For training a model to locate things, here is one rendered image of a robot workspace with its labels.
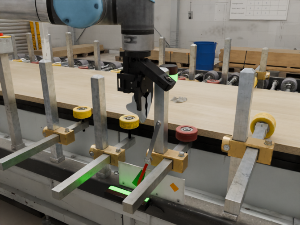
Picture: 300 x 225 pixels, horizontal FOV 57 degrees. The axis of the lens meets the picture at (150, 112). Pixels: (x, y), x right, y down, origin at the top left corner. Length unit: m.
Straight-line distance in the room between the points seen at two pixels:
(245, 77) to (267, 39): 7.22
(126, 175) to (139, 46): 0.50
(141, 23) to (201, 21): 7.69
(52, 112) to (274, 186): 0.89
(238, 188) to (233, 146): 0.21
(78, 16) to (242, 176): 0.49
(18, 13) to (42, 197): 1.49
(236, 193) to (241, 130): 0.24
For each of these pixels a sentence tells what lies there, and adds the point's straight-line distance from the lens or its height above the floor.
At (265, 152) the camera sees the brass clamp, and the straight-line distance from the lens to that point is 0.80.
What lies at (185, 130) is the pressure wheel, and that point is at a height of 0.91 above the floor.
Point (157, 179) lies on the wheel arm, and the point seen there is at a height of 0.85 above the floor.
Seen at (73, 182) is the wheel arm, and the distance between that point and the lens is 0.91.
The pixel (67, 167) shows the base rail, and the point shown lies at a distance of 1.22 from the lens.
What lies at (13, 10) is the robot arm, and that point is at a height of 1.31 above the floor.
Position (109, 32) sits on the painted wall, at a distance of 10.14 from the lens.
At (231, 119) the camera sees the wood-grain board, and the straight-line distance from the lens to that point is 1.17.
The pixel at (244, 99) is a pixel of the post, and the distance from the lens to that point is 0.77.
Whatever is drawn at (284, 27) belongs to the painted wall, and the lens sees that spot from 7.90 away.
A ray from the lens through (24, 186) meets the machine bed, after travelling 2.07.
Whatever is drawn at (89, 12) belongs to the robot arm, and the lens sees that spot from 0.60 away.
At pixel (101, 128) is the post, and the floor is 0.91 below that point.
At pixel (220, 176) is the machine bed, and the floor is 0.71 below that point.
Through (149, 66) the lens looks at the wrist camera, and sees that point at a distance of 0.75.
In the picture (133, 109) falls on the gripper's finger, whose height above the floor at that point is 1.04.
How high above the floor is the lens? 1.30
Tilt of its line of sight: 20 degrees down
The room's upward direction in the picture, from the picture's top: straight up
